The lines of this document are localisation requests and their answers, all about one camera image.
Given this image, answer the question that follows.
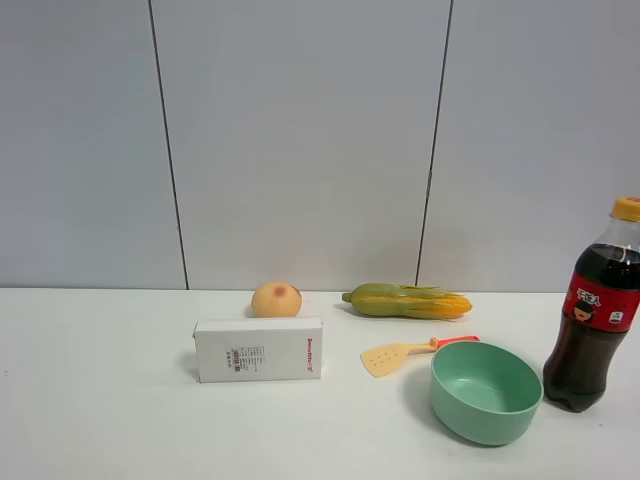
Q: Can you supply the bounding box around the cola bottle with yellow cap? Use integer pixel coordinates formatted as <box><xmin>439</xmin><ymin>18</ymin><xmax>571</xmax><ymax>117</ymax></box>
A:
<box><xmin>543</xmin><ymin>196</ymin><xmax>639</xmax><ymax>413</ymax></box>

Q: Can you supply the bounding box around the orange peach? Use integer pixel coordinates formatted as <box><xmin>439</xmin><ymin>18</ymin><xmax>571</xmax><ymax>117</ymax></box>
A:
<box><xmin>251</xmin><ymin>282</ymin><xmax>302</xmax><ymax>318</ymax></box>

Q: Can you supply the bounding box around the corn cob with green husk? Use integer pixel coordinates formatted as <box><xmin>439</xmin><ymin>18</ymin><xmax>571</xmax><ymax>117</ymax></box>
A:
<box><xmin>341</xmin><ymin>283</ymin><xmax>473</xmax><ymax>320</ymax></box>

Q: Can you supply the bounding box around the white cardboard box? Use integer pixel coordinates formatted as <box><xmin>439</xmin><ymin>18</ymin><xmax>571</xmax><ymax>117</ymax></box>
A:
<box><xmin>193</xmin><ymin>317</ymin><xmax>323</xmax><ymax>383</ymax></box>

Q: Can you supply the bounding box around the green plastic bowl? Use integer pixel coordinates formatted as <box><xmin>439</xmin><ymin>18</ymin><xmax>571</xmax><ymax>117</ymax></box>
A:
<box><xmin>430</xmin><ymin>342</ymin><xmax>544</xmax><ymax>446</ymax></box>

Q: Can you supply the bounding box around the beige spatula with orange handle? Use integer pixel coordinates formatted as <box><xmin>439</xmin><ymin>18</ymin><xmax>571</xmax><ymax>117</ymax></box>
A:
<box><xmin>360</xmin><ymin>335</ymin><xmax>480</xmax><ymax>378</ymax></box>

